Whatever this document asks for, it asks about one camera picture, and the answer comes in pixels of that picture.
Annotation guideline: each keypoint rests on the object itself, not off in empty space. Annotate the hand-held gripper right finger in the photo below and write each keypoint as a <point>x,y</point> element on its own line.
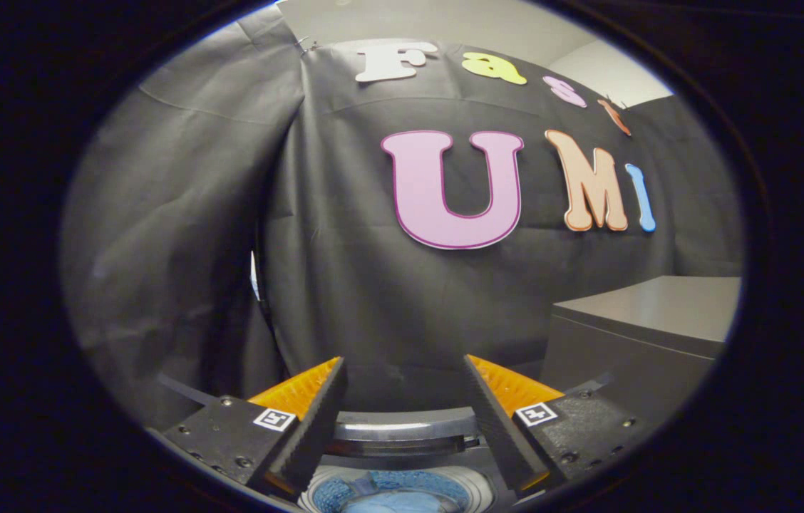
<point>498,427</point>

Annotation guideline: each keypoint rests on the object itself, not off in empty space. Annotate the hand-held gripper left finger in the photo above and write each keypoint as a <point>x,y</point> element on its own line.
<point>313,427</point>

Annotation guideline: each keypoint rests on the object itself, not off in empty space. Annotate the light blue shirt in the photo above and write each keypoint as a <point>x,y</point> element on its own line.
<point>395,503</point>

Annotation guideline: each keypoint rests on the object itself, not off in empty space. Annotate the black backdrop cloth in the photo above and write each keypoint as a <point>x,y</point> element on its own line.
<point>345,285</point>

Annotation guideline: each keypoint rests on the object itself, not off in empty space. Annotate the beige cabinet with grey frame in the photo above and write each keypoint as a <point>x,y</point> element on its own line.
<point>630,342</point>

